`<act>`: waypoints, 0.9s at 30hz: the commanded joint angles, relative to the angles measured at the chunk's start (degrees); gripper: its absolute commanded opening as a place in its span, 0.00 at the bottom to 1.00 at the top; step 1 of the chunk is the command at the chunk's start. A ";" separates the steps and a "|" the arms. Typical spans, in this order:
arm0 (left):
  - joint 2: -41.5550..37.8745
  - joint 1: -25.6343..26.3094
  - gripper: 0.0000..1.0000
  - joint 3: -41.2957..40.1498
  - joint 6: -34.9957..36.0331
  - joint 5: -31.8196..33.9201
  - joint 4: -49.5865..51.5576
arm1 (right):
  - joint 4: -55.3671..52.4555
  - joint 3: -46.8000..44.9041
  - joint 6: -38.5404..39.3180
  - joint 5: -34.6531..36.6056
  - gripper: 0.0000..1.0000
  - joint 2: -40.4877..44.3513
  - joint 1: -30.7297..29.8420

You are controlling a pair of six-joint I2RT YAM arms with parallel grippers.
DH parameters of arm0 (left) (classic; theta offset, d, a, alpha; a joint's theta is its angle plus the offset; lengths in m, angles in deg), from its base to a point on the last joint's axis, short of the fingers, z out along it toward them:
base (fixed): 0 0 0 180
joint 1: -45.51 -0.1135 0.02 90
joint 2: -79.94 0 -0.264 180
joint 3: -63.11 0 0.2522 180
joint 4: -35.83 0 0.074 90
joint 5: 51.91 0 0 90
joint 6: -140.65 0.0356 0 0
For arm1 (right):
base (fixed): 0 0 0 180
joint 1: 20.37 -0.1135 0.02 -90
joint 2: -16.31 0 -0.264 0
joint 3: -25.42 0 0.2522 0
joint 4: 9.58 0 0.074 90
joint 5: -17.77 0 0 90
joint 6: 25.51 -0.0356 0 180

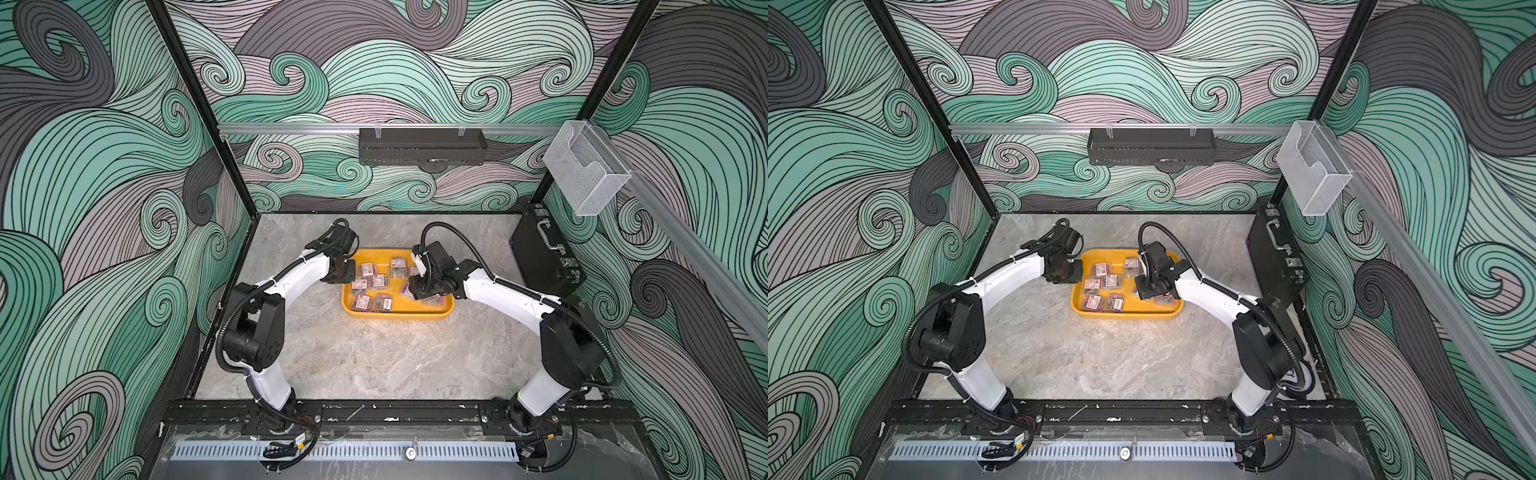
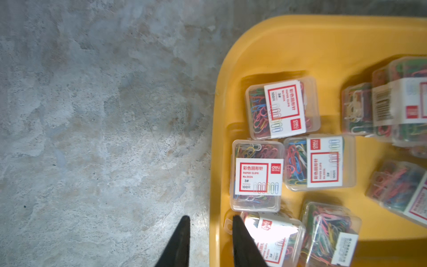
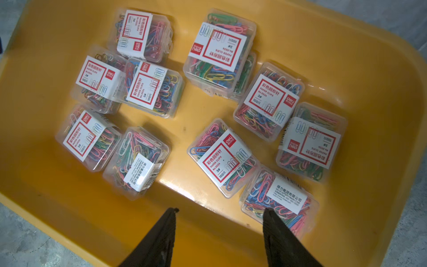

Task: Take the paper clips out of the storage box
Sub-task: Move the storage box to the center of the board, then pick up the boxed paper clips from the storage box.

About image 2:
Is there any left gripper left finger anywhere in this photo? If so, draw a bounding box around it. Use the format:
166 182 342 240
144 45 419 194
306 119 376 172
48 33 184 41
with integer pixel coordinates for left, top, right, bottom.
155 215 190 267

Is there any paper clip box stacked top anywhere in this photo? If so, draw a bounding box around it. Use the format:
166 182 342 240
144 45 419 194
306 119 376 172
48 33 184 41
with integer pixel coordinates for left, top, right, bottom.
372 56 427 148

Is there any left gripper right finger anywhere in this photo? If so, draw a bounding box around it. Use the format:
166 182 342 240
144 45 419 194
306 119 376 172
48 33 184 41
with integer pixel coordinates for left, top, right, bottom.
232 215 268 267

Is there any paper clip box barcode side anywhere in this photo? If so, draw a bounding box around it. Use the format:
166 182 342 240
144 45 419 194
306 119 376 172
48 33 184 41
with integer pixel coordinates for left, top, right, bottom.
298 201 362 267

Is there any paper clip box middle left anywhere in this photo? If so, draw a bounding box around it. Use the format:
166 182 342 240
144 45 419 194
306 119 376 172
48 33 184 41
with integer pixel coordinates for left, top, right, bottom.
230 140 285 212

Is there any paper clip box right lower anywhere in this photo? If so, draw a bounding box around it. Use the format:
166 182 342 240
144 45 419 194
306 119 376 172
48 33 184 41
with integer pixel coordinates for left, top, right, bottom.
365 160 427 227

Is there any paper clip box top left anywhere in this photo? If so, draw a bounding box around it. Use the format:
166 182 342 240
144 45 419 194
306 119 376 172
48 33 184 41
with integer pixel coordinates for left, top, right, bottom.
245 76 321 141

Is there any paper clip box under stack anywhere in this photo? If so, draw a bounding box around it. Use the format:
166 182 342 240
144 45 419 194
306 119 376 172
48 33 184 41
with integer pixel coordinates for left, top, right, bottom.
341 82 374 137

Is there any yellow plastic storage tray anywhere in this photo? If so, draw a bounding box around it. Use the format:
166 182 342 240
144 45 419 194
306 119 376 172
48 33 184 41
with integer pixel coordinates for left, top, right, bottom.
209 14 427 267

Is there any paper clip box middle centre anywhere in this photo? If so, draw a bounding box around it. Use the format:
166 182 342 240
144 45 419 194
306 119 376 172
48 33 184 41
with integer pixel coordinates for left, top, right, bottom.
283 134 357 191

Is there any paper clip box far right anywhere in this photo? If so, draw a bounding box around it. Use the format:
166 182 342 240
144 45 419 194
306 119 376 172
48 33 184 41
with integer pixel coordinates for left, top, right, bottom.
409 145 427 159

